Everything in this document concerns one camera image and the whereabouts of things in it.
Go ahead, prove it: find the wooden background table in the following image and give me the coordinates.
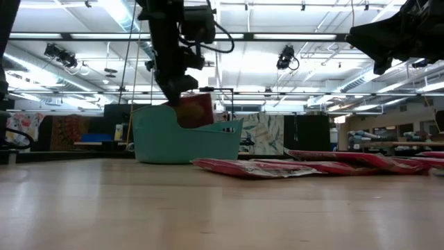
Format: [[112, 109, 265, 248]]
[[346, 140, 444, 149]]

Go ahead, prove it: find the black overhead frame beam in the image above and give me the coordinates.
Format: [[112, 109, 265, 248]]
[[8, 31, 351, 42]]

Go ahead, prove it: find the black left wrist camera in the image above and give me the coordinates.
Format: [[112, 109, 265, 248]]
[[179, 5, 216, 45]]

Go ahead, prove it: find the black screen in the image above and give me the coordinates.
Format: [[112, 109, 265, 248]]
[[103, 103, 152, 140]]

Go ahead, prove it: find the black aluminium table frame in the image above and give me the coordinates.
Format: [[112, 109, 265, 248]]
[[15, 149, 444, 168]]

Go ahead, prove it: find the black ceiling-mounted camera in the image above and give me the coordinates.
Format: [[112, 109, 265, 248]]
[[44, 43, 79, 69], [276, 44, 300, 71]]

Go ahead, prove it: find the blue box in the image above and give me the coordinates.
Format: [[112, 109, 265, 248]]
[[80, 133, 114, 143]]

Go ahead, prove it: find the teal plastic basket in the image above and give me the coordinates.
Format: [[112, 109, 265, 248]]
[[131, 103, 244, 165]]

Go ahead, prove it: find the yellow hanging rope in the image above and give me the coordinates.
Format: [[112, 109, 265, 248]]
[[125, 20, 142, 149]]

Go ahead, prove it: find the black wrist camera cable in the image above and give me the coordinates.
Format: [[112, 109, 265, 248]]
[[178, 20, 236, 55]]

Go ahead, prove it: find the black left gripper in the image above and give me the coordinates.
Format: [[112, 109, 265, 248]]
[[148, 33, 207, 108]]

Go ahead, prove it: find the dark red patterned tapestry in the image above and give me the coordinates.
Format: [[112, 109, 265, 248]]
[[50, 114, 92, 152]]

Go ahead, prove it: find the leaf-patterned panel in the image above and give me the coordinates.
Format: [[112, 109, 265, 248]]
[[239, 113, 286, 156]]

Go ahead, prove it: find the black cabinet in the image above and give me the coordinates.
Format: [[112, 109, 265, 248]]
[[283, 114, 332, 152]]

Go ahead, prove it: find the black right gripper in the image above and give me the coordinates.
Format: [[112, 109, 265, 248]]
[[348, 0, 444, 76]]

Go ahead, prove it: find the floral fabric panel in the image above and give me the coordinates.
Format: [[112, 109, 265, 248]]
[[6, 111, 46, 152]]

